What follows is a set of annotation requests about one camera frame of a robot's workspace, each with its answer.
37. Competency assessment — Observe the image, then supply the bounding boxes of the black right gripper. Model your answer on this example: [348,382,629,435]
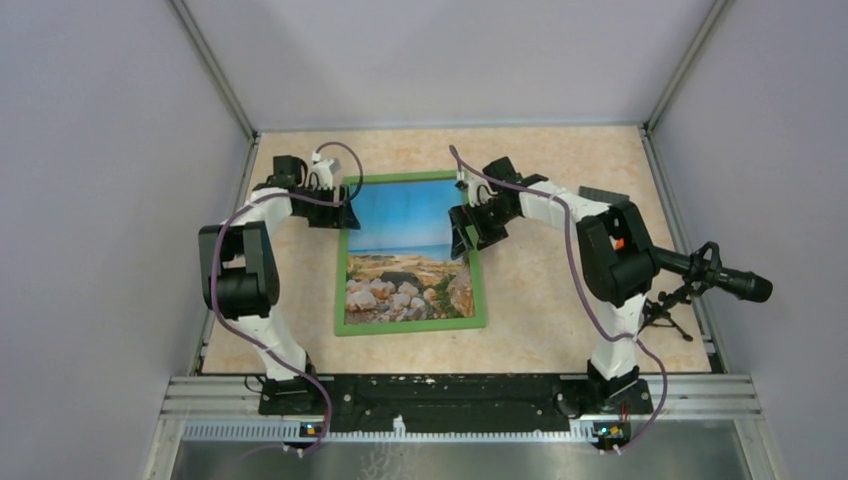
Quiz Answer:
[448,199,516,260]

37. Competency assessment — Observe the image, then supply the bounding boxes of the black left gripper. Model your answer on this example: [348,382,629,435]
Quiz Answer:
[295,182,360,229]

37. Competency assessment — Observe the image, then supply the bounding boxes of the green wooden picture frame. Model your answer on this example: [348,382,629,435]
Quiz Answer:
[333,170,488,338]

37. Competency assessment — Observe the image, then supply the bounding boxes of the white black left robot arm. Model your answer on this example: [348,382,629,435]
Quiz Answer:
[198,152,360,414]

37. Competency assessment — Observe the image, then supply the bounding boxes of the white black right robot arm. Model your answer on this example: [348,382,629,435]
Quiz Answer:
[448,157,660,413]

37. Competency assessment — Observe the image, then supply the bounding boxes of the beach landscape photo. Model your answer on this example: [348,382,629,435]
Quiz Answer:
[345,178,476,326]

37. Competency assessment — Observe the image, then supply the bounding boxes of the grey building brick plate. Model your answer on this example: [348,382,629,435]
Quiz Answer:
[578,186,630,205]

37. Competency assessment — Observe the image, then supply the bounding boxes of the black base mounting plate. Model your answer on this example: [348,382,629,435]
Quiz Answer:
[258,374,654,434]

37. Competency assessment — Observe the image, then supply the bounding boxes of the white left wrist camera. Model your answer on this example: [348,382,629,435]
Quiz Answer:
[306,151,341,190]

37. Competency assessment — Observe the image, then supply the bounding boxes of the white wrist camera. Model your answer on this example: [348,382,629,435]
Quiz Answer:
[455,171,494,207]
[306,151,341,190]

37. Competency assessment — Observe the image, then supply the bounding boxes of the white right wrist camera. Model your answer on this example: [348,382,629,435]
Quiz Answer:
[455,171,494,207]

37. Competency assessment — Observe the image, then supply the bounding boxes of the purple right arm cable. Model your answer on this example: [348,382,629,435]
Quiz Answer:
[448,144,670,455]

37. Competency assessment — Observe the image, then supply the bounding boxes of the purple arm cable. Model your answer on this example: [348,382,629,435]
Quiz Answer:
[208,141,364,457]
[448,144,670,455]

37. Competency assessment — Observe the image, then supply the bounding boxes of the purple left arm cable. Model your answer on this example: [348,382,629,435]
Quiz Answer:
[208,141,364,457]

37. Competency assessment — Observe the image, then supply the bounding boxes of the black camera on tripod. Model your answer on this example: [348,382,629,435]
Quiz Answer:
[639,242,774,342]

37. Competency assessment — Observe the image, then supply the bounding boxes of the aluminium front rail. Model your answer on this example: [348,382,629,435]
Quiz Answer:
[144,374,784,479]

